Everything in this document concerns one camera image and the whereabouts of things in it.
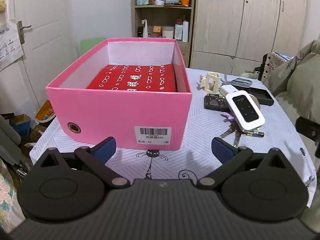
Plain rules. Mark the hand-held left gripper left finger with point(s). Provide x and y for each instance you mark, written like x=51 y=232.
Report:
x=106 y=148

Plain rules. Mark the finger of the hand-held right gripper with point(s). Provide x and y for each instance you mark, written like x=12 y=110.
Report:
x=306 y=127

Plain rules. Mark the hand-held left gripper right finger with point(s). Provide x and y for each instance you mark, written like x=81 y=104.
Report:
x=221 y=150

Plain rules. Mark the bunch of keys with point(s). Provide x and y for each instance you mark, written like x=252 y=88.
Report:
x=235 y=136

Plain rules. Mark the pink cardboard box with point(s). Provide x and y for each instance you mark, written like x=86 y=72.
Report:
x=100 y=115

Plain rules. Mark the purple hair clip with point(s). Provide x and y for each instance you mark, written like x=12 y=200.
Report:
x=228 y=116

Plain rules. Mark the small black battery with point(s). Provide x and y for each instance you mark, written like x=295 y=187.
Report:
x=255 y=134

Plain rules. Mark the white pocket router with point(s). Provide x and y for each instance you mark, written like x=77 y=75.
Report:
x=246 y=110

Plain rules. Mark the black rectangular tray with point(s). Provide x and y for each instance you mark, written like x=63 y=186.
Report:
x=265 y=97

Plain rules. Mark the cream plastic stand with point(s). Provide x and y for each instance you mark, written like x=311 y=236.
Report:
x=211 y=83

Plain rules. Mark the grey gadget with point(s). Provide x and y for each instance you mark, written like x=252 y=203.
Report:
x=241 y=82

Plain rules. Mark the white printed tablecloth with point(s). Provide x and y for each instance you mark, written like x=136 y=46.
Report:
x=200 y=130

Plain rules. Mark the beige padded jacket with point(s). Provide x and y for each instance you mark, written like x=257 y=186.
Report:
x=300 y=80

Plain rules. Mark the trash bin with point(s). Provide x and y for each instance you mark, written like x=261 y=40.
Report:
x=45 y=112

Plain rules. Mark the patterned cloth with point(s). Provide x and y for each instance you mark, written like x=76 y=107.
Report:
x=277 y=62

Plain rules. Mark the blue cardboard box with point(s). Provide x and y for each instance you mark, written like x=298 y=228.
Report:
x=22 y=127

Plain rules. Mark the grey cushion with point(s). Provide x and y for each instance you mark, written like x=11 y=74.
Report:
x=10 y=135

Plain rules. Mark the green folding table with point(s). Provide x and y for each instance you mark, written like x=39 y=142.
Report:
x=90 y=45

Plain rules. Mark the floral cloth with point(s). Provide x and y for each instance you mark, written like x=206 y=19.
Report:
x=8 y=195

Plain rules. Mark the white door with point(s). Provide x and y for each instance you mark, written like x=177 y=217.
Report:
x=45 y=55

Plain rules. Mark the wooden wardrobe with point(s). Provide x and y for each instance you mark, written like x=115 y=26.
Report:
x=225 y=30

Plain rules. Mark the black bottle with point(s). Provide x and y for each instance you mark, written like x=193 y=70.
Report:
x=140 y=31

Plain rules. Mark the white roll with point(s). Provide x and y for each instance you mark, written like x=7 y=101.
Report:
x=185 y=31

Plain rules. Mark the white tube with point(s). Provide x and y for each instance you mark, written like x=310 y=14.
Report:
x=145 y=28

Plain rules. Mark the small orange box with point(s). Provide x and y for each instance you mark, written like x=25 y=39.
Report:
x=157 y=30

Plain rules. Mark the white jar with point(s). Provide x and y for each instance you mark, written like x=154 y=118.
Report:
x=167 y=33

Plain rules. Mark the wooden bookshelf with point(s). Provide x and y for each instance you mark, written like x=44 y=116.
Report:
x=162 y=7

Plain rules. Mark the wall poster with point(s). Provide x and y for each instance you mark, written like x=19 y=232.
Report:
x=10 y=47

